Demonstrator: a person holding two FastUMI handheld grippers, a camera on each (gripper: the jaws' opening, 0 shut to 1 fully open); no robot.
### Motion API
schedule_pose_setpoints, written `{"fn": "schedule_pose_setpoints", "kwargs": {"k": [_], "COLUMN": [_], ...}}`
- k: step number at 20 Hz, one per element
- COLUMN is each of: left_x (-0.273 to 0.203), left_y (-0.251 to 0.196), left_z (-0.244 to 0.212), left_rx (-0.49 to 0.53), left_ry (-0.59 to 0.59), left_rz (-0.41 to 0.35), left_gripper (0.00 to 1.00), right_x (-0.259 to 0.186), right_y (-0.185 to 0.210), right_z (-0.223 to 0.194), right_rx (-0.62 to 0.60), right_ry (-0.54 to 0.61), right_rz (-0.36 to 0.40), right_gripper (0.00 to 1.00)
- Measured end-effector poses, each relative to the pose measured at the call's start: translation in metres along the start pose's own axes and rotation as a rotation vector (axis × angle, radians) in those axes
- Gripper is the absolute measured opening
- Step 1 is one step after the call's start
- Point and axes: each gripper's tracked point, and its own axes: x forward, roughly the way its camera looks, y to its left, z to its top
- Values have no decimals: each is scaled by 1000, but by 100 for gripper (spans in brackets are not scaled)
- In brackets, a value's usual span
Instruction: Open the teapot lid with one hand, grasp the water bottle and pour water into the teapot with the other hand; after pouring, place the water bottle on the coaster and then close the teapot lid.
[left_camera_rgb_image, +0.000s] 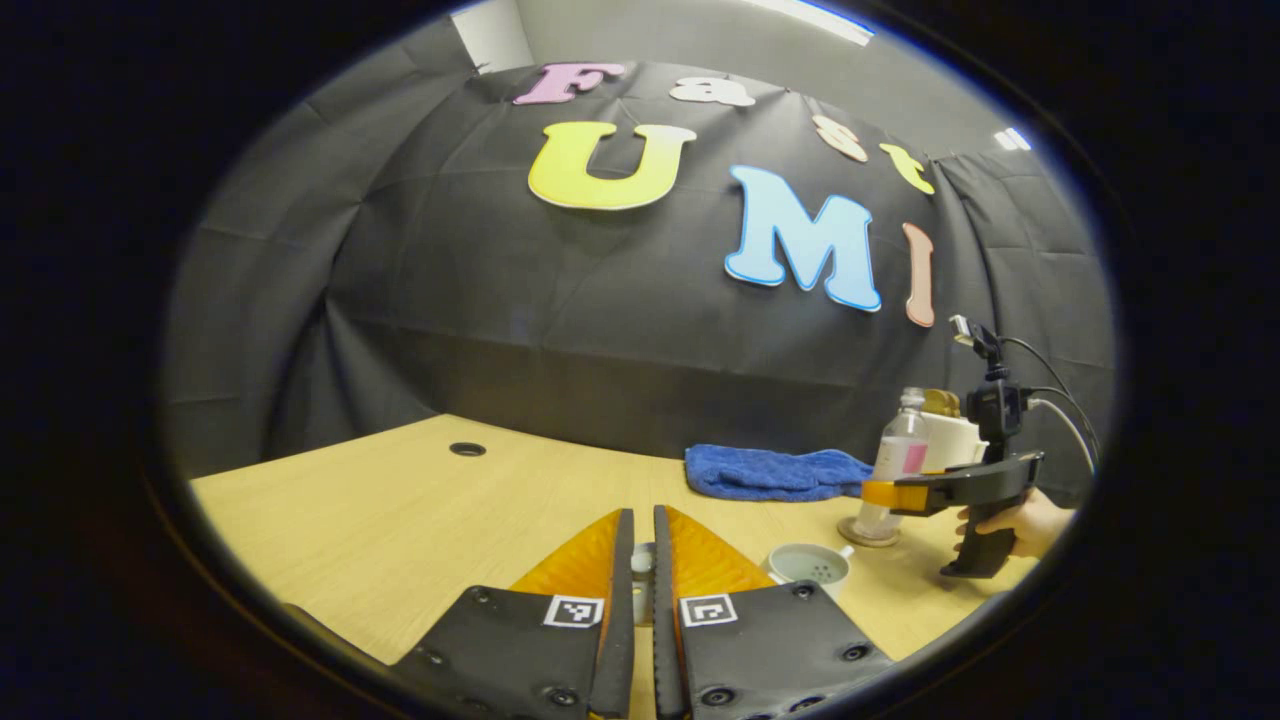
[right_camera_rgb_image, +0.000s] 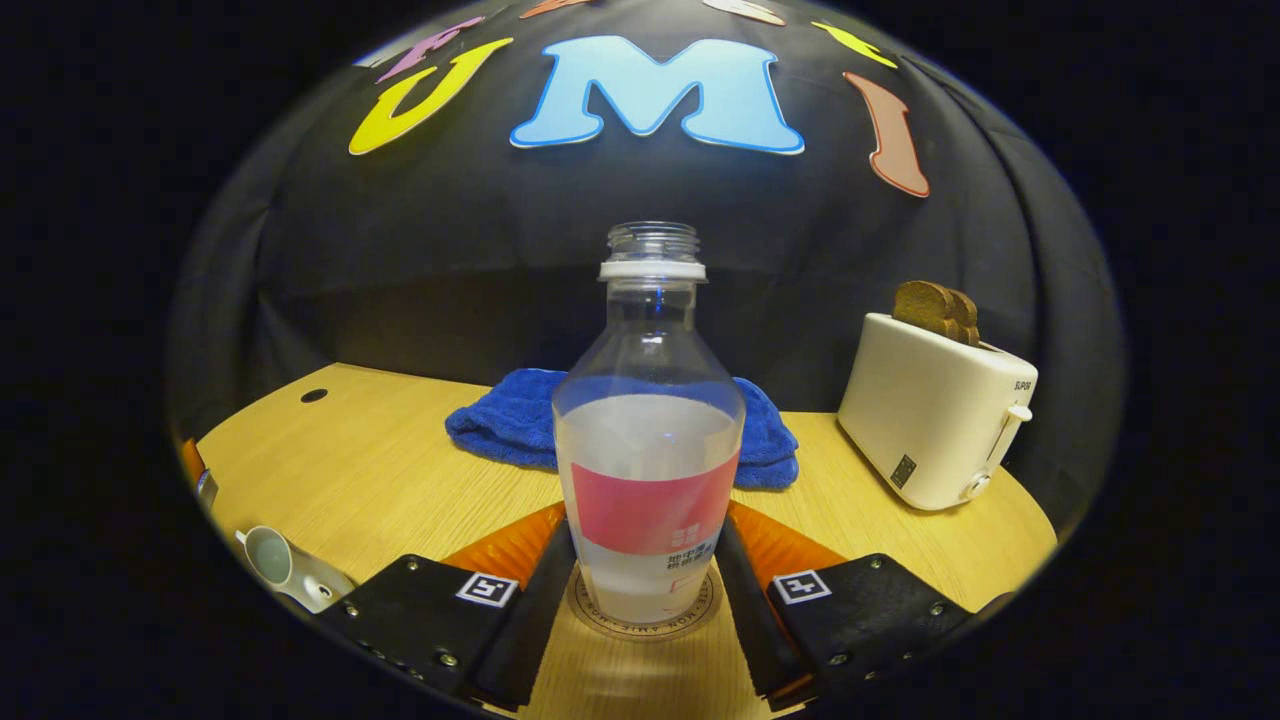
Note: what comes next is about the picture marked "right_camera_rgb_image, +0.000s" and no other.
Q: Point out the black backdrop cloth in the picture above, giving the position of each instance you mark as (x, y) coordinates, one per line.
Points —
(500, 260)

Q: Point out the white teacup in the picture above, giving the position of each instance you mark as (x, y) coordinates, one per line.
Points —
(300, 585)

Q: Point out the brown toast slice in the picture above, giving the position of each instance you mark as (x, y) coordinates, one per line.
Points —
(968, 315)
(925, 308)

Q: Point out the blue folded towel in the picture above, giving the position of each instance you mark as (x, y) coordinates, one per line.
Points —
(500, 420)

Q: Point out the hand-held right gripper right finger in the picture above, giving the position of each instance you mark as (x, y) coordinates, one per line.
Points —
(745, 620)

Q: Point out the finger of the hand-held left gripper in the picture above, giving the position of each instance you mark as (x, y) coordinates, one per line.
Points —
(193, 462)

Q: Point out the white toaster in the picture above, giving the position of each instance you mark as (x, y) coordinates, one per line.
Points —
(930, 420)

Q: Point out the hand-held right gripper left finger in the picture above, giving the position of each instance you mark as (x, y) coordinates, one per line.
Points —
(540, 620)

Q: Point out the clear water bottle red label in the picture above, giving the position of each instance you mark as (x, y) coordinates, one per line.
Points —
(648, 470)

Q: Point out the round brown coaster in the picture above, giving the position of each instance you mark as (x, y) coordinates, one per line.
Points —
(645, 631)

